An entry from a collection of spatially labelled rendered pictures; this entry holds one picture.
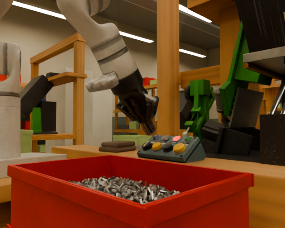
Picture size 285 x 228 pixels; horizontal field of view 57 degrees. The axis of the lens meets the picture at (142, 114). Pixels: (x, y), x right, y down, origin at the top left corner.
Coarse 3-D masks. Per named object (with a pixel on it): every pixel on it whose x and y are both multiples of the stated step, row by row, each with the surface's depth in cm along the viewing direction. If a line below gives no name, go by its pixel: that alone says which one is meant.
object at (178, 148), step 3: (177, 144) 61; (180, 144) 61; (183, 144) 60; (174, 147) 61; (177, 147) 60; (180, 147) 60; (183, 147) 60; (174, 150) 60; (177, 150) 59; (180, 150) 59; (183, 150) 59
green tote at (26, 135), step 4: (24, 132) 113; (28, 132) 114; (32, 132) 114; (24, 136) 113; (28, 136) 114; (24, 140) 113; (28, 140) 114; (24, 144) 113; (28, 144) 114; (24, 148) 113; (28, 148) 114; (24, 152) 113
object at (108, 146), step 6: (102, 144) 83; (108, 144) 82; (114, 144) 81; (120, 144) 81; (126, 144) 83; (132, 144) 86; (102, 150) 83; (108, 150) 81; (114, 150) 80; (120, 150) 80; (126, 150) 83; (132, 150) 86
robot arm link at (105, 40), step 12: (60, 0) 48; (72, 0) 47; (84, 0) 48; (72, 12) 49; (84, 12) 48; (72, 24) 52; (84, 24) 50; (96, 24) 50; (108, 24) 52; (84, 36) 53; (96, 36) 51; (108, 36) 52; (120, 36) 54; (96, 48) 53; (108, 48) 52; (120, 48) 53
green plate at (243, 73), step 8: (240, 24) 73; (240, 32) 73; (240, 40) 73; (240, 48) 74; (240, 56) 74; (232, 64) 74; (240, 64) 74; (232, 72) 74; (240, 72) 74; (248, 72) 72; (256, 72) 71; (232, 80) 75; (240, 80) 76; (248, 80) 72; (256, 80) 70; (264, 80) 73
